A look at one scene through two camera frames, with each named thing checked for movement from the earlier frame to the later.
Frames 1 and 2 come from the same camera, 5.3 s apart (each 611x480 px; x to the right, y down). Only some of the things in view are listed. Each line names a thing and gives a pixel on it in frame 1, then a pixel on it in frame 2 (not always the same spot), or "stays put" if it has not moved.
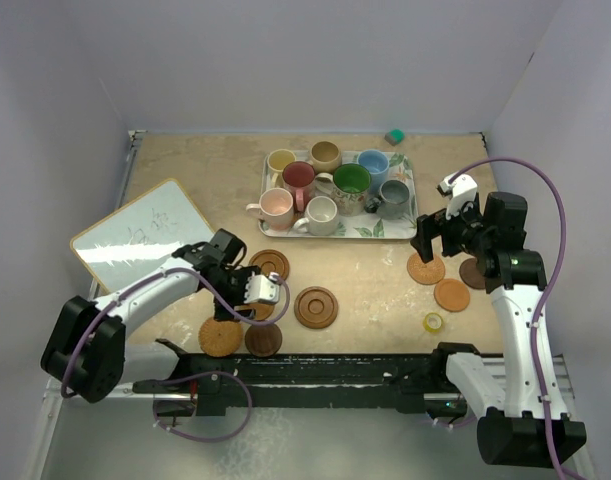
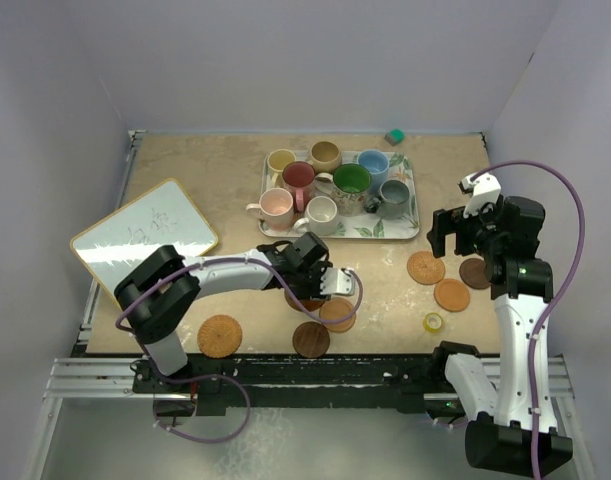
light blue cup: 377,163 stays put
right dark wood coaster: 471,275 stays put
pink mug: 276,205 stays put
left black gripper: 242,275 -> 314,293
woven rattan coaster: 220,338 stays put
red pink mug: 300,178 stays put
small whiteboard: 141,236 stays put
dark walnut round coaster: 263,340 -> 311,339
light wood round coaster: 262,311 -> 336,308
